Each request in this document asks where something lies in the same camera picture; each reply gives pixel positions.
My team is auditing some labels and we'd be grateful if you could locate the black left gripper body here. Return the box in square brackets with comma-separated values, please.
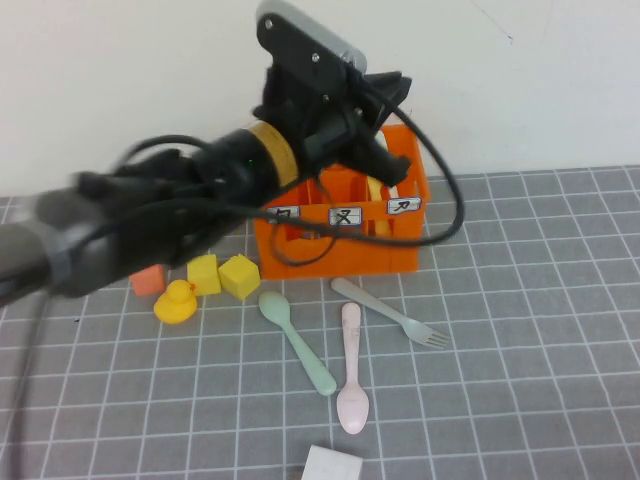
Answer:
[252, 74, 396, 166]

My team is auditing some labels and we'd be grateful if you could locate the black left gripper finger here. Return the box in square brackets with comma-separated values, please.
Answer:
[349, 142, 412, 186]
[367, 71, 414, 109]

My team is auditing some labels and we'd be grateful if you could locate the yellow plastic knife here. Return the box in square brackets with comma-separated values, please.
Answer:
[367, 174, 396, 237]

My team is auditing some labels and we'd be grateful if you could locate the mint green plastic spoon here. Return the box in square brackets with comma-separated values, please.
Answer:
[257, 291, 338, 398]

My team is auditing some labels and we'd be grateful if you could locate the orange plastic cutlery holder crate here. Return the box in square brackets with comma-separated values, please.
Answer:
[248, 123, 432, 280]

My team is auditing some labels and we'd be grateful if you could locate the white label reading 刀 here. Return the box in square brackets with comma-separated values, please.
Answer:
[387, 197, 423, 216]

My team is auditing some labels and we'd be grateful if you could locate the white label reading 叉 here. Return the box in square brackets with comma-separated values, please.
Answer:
[327, 206, 363, 227]

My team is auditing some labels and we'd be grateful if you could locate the white label reading 勺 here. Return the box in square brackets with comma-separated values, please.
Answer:
[267, 205, 301, 224]

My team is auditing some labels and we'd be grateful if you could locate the grey-green plastic fork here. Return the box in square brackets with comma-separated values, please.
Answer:
[330, 277, 451, 350]

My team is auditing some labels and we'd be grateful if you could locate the yellow foam cube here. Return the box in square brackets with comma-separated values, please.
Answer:
[217, 253, 261, 302]
[186, 253, 222, 297]

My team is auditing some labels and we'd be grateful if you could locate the yellow rubber duck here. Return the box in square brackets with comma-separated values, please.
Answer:
[153, 279, 198, 327]

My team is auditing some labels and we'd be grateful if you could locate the orange foam cube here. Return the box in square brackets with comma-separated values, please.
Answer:
[130, 264, 167, 297]

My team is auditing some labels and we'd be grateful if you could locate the grey grid tablecloth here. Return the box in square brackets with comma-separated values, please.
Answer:
[0, 164, 640, 480]

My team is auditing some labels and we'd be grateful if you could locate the pink plastic spoon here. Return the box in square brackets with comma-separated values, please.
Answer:
[335, 302, 371, 435]

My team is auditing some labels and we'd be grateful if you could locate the white rectangular box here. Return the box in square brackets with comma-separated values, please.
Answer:
[301, 444, 364, 480]

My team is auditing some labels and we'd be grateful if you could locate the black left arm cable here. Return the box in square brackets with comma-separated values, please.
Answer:
[0, 59, 466, 480]

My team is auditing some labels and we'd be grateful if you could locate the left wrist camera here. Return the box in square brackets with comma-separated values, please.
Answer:
[255, 0, 370, 104]

